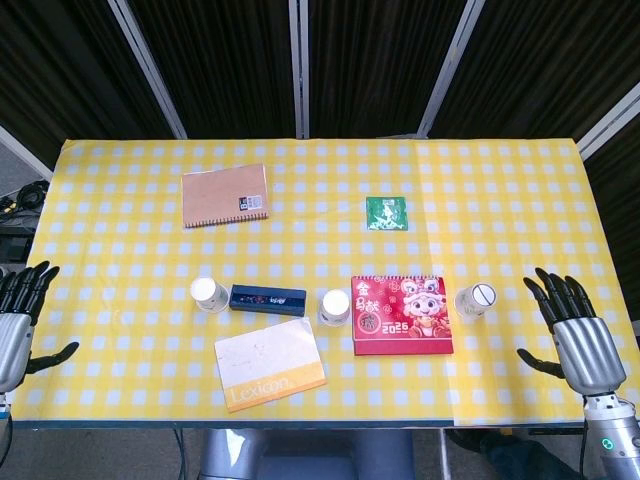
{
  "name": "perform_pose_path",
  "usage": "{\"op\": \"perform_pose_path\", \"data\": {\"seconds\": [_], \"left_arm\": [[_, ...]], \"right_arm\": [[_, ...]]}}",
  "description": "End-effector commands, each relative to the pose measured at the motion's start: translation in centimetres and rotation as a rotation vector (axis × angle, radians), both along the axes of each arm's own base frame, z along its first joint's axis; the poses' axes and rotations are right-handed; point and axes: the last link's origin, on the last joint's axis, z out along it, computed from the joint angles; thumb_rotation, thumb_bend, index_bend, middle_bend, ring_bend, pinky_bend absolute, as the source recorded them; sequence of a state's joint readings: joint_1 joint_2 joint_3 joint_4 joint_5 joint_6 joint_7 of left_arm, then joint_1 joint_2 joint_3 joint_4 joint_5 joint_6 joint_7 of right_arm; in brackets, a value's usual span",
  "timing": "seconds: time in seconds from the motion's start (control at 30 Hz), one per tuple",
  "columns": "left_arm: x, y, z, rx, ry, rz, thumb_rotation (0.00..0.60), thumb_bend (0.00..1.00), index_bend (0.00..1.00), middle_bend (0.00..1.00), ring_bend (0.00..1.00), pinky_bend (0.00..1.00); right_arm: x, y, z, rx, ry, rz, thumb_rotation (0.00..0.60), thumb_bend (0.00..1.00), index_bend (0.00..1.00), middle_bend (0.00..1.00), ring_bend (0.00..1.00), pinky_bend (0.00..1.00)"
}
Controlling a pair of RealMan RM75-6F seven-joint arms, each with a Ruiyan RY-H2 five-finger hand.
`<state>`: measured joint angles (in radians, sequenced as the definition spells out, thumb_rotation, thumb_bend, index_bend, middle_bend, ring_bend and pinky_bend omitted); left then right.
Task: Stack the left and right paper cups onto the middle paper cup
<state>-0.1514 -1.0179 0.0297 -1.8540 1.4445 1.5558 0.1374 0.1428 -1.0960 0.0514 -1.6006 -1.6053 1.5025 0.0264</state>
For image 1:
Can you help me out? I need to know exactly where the grey robot torso base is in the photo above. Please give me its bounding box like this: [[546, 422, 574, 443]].
[[198, 427, 416, 480]]

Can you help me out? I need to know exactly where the white yellow Lexicon book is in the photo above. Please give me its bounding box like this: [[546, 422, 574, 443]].
[[213, 317, 328, 414]]

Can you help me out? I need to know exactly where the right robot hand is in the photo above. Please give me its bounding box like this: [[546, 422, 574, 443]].
[[516, 267, 628, 399]]

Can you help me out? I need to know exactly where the black flat box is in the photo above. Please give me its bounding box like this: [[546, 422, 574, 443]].
[[0, 233, 32, 262]]

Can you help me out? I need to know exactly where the bundle of black cables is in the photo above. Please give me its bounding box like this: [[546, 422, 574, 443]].
[[0, 179, 51, 217]]

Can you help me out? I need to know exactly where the thin black hanging cable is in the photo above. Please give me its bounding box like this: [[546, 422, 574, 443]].
[[172, 427, 187, 480]]

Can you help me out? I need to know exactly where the yellow checkered tablecloth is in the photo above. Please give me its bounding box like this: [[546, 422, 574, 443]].
[[9, 138, 640, 426]]

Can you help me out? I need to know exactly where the brown spiral notebook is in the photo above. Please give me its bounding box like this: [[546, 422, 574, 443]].
[[180, 162, 273, 230]]

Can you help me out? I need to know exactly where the white paper cup with line mark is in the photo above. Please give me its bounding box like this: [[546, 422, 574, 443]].
[[454, 281, 498, 321]]

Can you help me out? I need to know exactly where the silver partition frame post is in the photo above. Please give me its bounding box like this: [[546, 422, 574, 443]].
[[107, 0, 189, 140], [288, 0, 311, 140], [578, 79, 640, 160], [416, 0, 487, 139], [0, 124, 54, 182]]

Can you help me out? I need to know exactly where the red 2026 desk calendar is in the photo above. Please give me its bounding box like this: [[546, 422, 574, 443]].
[[350, 274, 455, 357]]

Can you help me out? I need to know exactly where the dark blue long box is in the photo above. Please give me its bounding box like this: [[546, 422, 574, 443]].
[[229, 283, 308, 318]]

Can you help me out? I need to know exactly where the green printed packet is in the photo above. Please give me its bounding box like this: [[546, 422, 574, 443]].
[[365, 195, 410, 233]]

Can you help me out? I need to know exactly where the white table leg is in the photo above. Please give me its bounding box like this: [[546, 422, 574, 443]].
[[438, 427, 451, 480]]

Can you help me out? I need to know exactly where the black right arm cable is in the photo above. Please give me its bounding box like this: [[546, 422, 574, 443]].
[[578, 397, 589, 480]]

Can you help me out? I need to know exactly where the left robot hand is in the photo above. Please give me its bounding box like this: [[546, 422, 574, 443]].
[[0, 260, 80, 394]]

